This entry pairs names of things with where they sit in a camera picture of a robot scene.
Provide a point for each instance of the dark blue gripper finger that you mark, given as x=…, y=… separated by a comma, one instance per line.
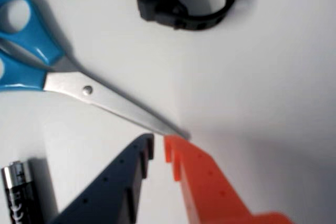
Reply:
x=110, y=192

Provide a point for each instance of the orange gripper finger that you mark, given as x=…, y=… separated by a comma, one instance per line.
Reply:
x=210, y=190

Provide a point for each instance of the black AA battery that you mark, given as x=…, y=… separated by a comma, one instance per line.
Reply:
x=18, y=197

